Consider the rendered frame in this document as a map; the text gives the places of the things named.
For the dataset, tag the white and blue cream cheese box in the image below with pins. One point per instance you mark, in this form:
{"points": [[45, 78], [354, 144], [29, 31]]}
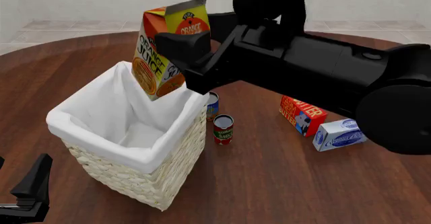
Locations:
{"points": [[340, 135]]}

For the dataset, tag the white cloth basket liner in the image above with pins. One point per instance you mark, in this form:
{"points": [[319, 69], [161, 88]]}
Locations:
{"points": [[101, 103]]}

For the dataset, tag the red butter box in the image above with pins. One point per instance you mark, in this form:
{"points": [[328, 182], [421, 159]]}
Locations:
{"points": [[303, 113]]}

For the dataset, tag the tomato sauce tin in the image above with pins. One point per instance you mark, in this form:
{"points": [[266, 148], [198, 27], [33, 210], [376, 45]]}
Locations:
{"points": [[223, 130]]}

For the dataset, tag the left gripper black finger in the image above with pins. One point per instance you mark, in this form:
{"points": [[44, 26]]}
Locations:
{"points": [[1, 162], [33, 178]]}

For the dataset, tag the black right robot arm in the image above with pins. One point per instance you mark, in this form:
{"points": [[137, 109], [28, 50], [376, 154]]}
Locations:
{"points": [[336, 65]]}

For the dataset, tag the pale wicker basket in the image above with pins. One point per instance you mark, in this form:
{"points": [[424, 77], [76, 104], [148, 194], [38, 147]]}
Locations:
{"points": [[134, 183]]}

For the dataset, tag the orange juice carton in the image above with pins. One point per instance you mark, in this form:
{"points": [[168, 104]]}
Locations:
{"points": [[149, 60]]}

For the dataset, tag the blue labelled tin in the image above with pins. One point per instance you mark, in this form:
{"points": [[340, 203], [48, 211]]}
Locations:
{"points": [[213, 105]]}

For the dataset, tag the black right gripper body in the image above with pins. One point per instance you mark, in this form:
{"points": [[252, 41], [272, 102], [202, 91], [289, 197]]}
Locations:
{"points": [[215, 70]]}

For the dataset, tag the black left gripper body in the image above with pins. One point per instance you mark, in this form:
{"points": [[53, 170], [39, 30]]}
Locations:
{"points": [[23, 212]]}

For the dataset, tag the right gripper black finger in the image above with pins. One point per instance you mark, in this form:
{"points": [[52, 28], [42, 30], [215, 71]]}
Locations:
{"points": [[182, 46]]}

